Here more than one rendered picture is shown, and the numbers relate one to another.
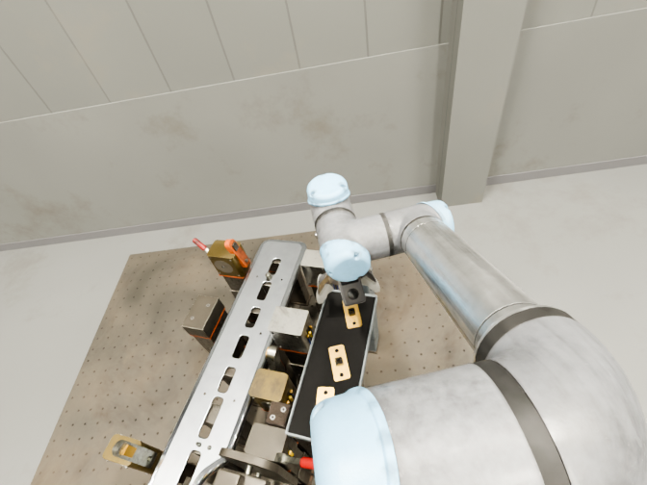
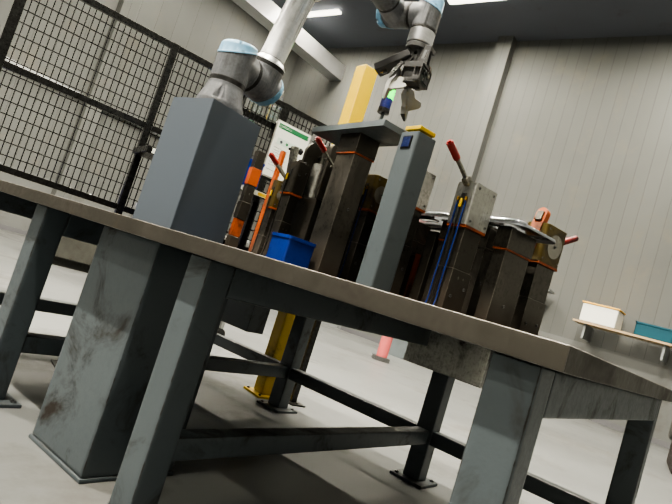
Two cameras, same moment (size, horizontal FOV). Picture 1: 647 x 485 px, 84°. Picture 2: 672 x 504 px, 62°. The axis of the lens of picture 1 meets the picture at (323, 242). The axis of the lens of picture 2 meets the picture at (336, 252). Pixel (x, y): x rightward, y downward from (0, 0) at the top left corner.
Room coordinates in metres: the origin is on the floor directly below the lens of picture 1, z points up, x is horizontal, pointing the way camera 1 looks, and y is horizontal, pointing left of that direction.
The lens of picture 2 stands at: (1.22, -1.42, 0.67)
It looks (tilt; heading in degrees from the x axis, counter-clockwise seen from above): 4 degrees up; 119
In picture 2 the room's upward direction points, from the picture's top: 17 degrees clockwise
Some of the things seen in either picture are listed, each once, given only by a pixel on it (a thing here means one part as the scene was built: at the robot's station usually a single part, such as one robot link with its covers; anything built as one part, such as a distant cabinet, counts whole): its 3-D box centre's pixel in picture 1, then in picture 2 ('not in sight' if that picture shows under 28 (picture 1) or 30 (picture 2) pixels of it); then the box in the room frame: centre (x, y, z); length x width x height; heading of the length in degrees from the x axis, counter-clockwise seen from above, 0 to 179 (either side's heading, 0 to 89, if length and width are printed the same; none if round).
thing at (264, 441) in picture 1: (290, 459); not in sight; (0.24, 0.23, 0.89); 0.12 x 0.07 x 0.38; 65
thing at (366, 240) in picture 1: (351, 242); (394, 12); (0.40, -0.05, 1.52); 0.11 x 0.11 x 0.08; 89
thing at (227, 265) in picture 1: (237, 277); (534, 285); (0.92, 0.37, 0.88); 0.14 x 0.09 x 0.36; 65
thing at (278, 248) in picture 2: not in sight; (289, 252); (0.31, -0.05, 0.75); 0.11 x 0.10 x 0.09; 155
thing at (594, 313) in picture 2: not in sight; (601, 316); (0.74, 7.84, 1.54); 0.54 x 0.45 x 0.30; 171
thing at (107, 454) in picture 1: (152, 461); not in sight; (0.33, 0.63, 0.87); 0.12 x 0.07 x 0.35; 65
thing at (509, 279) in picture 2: (288, 280); (503, 281); (0.87, 0.17, 0.84); 0.12 x 0.05 x 0.29; 65
